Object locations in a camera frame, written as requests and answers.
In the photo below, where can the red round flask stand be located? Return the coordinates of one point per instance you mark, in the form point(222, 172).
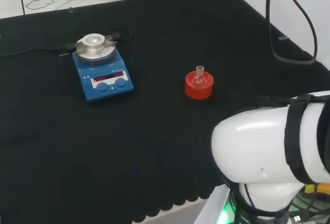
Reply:
point(197, 93)

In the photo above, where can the yellow stop button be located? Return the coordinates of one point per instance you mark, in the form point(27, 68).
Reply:
point(321, 189)

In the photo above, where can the clear glass round-bottom flask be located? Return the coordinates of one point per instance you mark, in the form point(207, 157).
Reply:
point(199, 79)

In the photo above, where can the black bench cloth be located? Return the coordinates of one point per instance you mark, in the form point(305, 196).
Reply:
point(154, 144)

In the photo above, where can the thin metal probe rod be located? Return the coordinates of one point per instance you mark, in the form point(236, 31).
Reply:
point(63, 54)

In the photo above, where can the blue base heater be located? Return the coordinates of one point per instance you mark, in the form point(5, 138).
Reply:
point(108, 90)

